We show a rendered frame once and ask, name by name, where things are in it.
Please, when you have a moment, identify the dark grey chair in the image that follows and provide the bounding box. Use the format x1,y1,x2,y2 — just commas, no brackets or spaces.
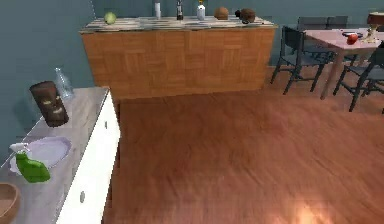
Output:
327,15,350,30
296,15,329,32
332,42,384,114
269,25,329,96

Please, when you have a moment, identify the white cupboard with grey top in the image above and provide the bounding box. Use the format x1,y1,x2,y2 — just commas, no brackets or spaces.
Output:
0,86,122,224

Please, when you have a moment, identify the dark brown kettle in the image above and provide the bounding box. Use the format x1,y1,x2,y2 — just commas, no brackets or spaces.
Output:
234,8,257,25

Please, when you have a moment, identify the brown round bread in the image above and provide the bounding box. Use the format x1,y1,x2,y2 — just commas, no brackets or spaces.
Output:
213,6,230,21

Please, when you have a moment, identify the white soap bottle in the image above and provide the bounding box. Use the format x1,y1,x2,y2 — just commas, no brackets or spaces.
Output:
196,0,206,22

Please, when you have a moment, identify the brown carved mask statue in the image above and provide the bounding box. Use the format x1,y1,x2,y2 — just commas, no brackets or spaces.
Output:
28,80,70,128

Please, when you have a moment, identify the green spray bottle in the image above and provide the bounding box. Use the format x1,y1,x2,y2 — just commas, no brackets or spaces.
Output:
9,142,52,184

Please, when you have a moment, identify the dark wine bottle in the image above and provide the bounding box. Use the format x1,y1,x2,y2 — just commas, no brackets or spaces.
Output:
176,0,185,21

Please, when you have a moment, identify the green apple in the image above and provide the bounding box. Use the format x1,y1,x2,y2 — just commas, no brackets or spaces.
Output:
103,11,118,26

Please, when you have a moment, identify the clear glass bottle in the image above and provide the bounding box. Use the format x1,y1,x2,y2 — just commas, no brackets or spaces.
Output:
54,67,75,101

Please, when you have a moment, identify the pale pink dining table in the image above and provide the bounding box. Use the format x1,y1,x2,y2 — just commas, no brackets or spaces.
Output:
303,27,384,101

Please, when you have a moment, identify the wooden kitchen counter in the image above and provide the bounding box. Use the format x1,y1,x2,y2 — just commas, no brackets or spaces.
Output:
79,15,278,100

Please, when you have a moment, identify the brown wooden bowl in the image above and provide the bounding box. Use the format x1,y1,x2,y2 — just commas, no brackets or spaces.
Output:
0,182,21,224

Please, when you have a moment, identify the table lamp with brown shade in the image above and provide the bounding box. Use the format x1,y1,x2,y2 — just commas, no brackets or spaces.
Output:
362,11,384,44

